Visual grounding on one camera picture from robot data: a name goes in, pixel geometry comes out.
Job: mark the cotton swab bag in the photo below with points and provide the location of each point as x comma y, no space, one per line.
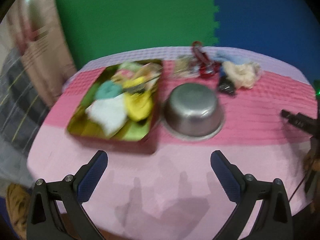
184,67

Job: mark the blue foam mat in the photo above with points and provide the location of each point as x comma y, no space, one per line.
283,29

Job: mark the red silver snack wrapper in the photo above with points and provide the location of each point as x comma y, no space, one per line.
207,67

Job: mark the light blue fluffy sock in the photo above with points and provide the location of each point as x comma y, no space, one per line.
224,56

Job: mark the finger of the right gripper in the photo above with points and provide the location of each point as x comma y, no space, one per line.
302,122

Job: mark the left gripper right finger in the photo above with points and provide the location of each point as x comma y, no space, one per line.
274,220

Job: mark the cream white cloth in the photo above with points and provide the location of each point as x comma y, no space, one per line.
242,75

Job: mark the floral curtain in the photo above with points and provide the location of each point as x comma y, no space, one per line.
35,29

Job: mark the green foam mat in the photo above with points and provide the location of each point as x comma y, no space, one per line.
97,28

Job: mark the teal fluffy sock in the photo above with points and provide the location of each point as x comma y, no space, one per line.
108,90

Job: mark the steel bowl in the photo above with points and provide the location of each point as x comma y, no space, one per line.
193,112

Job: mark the blue black sachet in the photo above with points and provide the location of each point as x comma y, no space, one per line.
225,85

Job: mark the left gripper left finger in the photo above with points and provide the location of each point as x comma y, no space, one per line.
44,218

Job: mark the yellow grey sock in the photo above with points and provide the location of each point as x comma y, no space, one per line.
138,105

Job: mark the pink checkered tablecloth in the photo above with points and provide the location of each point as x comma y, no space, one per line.
173,193

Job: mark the red gold tin box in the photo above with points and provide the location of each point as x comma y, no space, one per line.
134,137

